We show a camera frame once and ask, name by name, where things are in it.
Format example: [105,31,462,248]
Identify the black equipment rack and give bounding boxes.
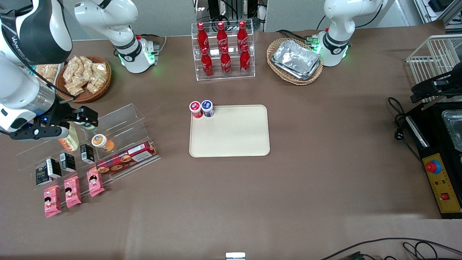
[195,0,268,31]

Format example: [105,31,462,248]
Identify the pink snack packet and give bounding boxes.
[64,176,82,208]
[87,168,105,197]
[43,185,62,218]

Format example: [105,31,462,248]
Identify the silver foil tray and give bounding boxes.
[271,54,322,81]
[273,40,321,75]

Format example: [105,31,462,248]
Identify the blue-lid small cup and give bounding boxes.
[201,100,215,118]

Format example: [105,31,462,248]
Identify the black left arm base cables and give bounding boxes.
[276,29,319,46]

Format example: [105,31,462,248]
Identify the yellow control panel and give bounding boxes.
[422,153,462,213]

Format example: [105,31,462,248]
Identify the red-lid small cup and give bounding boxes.
[189,101,203,119]

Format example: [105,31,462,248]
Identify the clear acrylic bottle rack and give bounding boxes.
[191,22,256,81]

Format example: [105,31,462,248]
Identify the clear acrylic tiered shelf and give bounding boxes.
[16,103,161,198]

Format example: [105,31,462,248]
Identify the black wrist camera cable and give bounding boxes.
[0,43,77,101]

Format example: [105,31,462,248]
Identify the black sealing machine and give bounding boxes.
[404,101,462,219]

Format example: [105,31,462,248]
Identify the looped black cable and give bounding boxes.
[402,241,462,260]

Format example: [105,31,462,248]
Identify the cream plastic tray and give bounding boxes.
[189,105,270,158]

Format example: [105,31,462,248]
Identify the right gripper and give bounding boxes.
[0,104,99,133]

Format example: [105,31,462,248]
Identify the aluminium frame with equipment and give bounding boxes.
[413,0,462,30]

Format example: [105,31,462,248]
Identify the white wire basket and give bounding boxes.
[406,34,462,103]

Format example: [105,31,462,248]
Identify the clear plastic container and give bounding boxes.
[442,110,462,152]

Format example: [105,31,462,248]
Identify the small black carton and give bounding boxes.
[60,152,77,173]
[46,158,62,179]
[35,164,50,187]
[80,144,95,164]

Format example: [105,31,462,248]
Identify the red cola bottle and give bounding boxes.
[217,22,228,50]
[201,47,214,77]
[237,21,249,48]
[220,46,232,75]
[240,44,251,74]
[197,22,210,51]

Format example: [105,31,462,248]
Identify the red cookie box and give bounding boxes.
[96,141,158,175]

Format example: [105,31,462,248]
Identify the brown wicker basket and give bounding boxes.
[55,55,112,103]

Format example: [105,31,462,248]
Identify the long black cable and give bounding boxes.
[319,237,462,260]

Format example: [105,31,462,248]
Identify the triangle sandwich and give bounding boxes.
[58,123,80,152]

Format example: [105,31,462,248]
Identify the black power cable with plug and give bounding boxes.
[387,97,423,164]

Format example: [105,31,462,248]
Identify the orange-lid small cup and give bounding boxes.
[91,134,115,152]

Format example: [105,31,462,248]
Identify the clear bag of beige snacks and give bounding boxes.
[78,56,96,78]
[86,74,105,94]
[63,56,82,84]
[65,81,86,97]
[92,62,109,78]

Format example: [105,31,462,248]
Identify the light woven wicker basket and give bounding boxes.
[267,38,324,86]

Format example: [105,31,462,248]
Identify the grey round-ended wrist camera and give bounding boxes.
[10,124,70,141]

